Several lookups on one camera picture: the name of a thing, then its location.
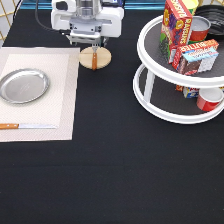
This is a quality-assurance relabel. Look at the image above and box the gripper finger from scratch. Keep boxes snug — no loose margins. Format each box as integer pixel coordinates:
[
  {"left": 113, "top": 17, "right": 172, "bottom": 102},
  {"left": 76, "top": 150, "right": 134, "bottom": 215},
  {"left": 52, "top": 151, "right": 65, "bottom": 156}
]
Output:
[
  {"left": 101, "top": 37, "right": 108, "bottom": 47},
  {"left": 69, "top": 37, "right": 76, "bottom": 46}
]

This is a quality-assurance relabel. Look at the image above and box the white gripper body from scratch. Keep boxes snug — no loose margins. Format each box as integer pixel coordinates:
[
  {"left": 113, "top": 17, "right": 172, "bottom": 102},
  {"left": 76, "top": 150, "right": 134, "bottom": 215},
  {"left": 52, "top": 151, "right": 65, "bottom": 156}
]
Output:
[{"left": 51, "top": 0, "right": 124, "bottom": 44}]

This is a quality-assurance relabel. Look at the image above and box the fork with wooden handle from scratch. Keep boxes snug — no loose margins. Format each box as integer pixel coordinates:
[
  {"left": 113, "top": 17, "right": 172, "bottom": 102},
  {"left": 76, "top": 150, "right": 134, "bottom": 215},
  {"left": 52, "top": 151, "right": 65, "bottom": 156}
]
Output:
[{"left": 92, "top": 44, "right": 98, "bottom": 71}]

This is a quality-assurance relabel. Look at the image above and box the round silver metal plate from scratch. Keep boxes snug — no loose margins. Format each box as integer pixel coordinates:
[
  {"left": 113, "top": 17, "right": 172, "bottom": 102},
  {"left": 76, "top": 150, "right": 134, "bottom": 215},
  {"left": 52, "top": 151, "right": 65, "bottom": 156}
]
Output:
[{"left": 0, "top": 68, "right": 50, "bottom": 104}]

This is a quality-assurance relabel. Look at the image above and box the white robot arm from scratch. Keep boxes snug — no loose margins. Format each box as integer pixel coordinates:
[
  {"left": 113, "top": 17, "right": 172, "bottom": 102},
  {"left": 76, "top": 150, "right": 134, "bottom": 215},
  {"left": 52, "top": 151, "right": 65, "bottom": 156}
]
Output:
[{"left": 51, "top": 0, "right": 124, "bottom": 46}]

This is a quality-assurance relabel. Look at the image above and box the round wooden coaster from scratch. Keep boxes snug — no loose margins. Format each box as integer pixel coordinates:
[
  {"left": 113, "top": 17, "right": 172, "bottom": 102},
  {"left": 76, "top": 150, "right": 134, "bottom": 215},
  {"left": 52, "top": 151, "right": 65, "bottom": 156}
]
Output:
[{"left": 79, "top": 47, "right": 112, "bottom": 70}]

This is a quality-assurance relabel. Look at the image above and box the beige woven placemat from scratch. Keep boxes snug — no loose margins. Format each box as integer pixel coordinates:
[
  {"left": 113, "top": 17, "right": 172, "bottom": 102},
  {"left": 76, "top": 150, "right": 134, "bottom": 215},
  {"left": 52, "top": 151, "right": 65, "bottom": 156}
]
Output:
[{"left": 0, "top": 47, "right": 80, "bottom": 142}]

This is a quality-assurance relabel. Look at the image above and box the red raisins box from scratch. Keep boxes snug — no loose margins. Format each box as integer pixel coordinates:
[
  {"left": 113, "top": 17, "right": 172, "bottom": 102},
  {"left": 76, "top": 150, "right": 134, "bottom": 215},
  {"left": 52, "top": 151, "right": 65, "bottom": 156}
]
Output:
[{"left": 160, "top": 0, "right": 192, "bottom": 63}]

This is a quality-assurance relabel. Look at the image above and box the white two-tier turntable rack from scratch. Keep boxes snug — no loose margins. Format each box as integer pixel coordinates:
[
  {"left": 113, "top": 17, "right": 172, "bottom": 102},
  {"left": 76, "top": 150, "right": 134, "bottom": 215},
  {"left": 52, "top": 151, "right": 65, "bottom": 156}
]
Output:
[{"left": 133, "top": 16, "right": 224, "bottom": 124}]

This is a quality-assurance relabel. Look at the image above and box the yellow green container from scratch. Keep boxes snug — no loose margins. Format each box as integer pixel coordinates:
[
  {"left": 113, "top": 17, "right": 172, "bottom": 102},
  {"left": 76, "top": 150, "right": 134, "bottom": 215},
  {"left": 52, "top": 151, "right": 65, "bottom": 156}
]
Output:
[{"left": 182, "top": 0, "right": 198, "bottom": 15}]

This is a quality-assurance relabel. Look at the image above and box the blue brown chocolate box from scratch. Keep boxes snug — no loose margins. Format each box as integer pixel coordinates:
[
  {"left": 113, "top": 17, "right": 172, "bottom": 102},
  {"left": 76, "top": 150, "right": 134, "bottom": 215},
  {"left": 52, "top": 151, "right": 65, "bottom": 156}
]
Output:
[{"left": 176, "top": 47, "right": 219, "bottom": 75}]

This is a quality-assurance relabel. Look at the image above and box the red can upper tier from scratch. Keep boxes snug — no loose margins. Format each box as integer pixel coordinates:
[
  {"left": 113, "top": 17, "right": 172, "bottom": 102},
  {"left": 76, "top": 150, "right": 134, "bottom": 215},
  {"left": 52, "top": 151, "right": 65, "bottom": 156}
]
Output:
[{"left": 189, "top": 16, "right": 211, "bottom": 42}]

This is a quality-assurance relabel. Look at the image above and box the red can tier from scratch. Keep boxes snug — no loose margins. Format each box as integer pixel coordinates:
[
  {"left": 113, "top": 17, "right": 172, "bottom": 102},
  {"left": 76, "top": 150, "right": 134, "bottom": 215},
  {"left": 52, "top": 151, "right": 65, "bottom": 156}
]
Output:
[
  {"left": 189, "top": 16, "right": 211, "bottom": 42},
  {"left": 197, "top": 88, "right": 223, "bottom": 112}
]

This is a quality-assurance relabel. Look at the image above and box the small box lower tier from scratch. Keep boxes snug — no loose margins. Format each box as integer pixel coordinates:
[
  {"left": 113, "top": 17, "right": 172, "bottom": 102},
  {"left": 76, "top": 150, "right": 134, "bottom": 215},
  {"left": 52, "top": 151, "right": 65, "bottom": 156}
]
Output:
[{"left": 176, "top": 85, "right": 199, "bottom": 98}]

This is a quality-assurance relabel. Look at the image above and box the red butter box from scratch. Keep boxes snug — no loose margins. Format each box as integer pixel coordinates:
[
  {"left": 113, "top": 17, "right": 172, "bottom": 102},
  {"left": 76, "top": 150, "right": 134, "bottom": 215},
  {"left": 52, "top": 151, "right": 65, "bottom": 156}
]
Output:
[{"left": 172, "top": 39, "right": 219, "bottom": 70}]

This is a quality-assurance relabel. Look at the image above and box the black bowl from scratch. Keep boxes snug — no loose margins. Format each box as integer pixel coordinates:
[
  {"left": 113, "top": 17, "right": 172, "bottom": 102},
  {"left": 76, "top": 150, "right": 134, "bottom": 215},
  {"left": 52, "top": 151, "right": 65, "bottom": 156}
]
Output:
[{"left": 195, "top": 5, "right": 224, "bottom": 37}]

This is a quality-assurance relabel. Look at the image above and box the red can lower tier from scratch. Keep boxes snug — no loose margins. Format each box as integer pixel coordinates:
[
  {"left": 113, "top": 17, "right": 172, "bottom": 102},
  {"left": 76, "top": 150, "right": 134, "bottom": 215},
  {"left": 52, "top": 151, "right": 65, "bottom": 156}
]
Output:
[{"left": 197, "top": 88, "right": 223, "bottom": 112}]

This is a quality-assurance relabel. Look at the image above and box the knife with wooden handle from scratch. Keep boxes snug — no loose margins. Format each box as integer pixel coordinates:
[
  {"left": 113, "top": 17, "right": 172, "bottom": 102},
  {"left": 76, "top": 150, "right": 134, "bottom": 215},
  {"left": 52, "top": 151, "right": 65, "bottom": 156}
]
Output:
[{"left": 0, "top": 123, "right": 57, "bottom": 130}]

